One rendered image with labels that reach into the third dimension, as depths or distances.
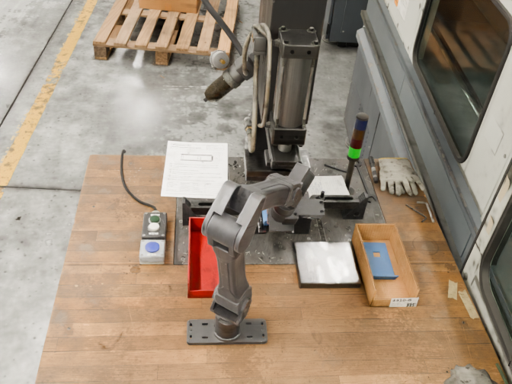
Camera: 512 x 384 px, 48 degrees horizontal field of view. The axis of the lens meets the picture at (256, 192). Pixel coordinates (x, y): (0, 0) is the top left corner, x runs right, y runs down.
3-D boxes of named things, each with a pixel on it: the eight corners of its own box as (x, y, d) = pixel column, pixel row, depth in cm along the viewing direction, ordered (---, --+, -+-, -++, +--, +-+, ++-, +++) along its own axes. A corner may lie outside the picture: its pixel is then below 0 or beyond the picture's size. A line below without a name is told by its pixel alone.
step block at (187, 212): (182, 225, 173) (182, 203, 167) (182, 219, 175) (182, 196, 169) (203, 225, 173) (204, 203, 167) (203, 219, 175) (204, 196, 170)
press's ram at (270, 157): (244, 191, 160) (252, 98, 140) (240, 136, 179) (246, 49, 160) (308, 192, 161) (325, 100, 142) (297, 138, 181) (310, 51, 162)
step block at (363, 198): (342, 219, 180) (347, 197, 174) (340, 212, 182) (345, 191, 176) (363, 219, 181) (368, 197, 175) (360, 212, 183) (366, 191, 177)
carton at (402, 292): (369, 308, 155) (375, 289, 150) (350, 241, 174) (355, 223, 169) (414, 308, 156) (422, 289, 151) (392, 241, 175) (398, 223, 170)
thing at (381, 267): (372, 283, 160) (374, 276, 158) (361, 243, 172) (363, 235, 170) (396, 283, 161) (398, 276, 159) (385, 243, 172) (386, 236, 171)
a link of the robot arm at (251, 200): (276, 168, 142) (215, 183, 115) (308, 182, 139) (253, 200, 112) (260, 213, 145) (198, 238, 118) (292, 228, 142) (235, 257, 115)
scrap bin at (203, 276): (187, 298, 152) (187, 283, 148) (189, 231, 171) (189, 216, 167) (232, 298, 153) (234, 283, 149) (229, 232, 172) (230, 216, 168)
